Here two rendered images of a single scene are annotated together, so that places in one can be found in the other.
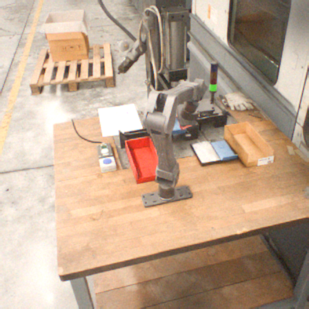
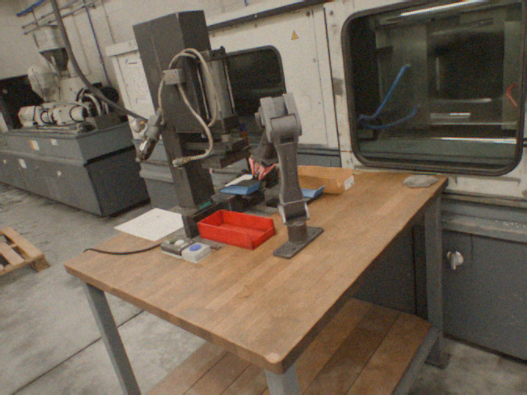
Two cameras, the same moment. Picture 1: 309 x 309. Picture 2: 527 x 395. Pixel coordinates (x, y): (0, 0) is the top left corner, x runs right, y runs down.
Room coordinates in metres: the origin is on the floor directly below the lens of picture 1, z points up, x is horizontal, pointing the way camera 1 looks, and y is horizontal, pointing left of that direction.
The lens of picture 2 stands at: (0.13, 0.68, 1.50)
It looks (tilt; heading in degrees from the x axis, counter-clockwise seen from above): 20 degrees down; 325
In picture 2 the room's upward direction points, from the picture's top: 10 degrees counter-clockwise
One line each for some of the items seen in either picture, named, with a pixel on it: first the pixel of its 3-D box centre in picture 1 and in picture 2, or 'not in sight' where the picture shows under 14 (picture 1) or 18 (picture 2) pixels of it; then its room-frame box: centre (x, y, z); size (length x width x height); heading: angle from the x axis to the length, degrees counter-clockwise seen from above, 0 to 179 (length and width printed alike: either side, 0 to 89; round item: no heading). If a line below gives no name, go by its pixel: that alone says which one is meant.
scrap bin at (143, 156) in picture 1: (143, 158); (235, 228); (1.24, 0.05, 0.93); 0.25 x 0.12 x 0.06; 12
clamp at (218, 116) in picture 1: (207, 119); (260, 180); (1.51, -0.28, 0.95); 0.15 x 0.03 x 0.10; 102
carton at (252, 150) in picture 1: (247, 143); (319, 179); (1.31, -0.44, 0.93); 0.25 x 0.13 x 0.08; 12
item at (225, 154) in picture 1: (223, 148); (304, 190); (1.28, -0.32, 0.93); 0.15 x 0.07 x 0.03; 12
